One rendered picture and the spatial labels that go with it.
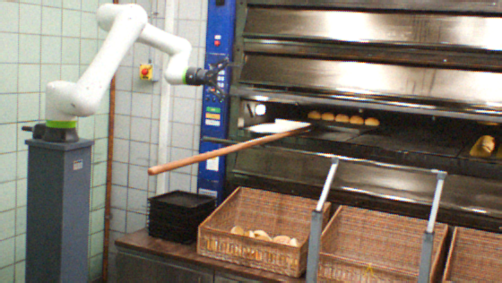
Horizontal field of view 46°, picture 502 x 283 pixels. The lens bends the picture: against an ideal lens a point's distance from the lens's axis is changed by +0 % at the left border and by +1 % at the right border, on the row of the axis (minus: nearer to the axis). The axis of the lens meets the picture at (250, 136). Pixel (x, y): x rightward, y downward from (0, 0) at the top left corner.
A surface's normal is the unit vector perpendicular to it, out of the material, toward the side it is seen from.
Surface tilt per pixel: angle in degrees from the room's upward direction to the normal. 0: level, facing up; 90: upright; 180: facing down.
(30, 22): 90
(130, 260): 91
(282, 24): 70
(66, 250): 90
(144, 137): 90
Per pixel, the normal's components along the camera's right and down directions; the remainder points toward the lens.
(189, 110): -0.42, 0.10
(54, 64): 0.91, 0.12
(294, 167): -0.37, -0.24
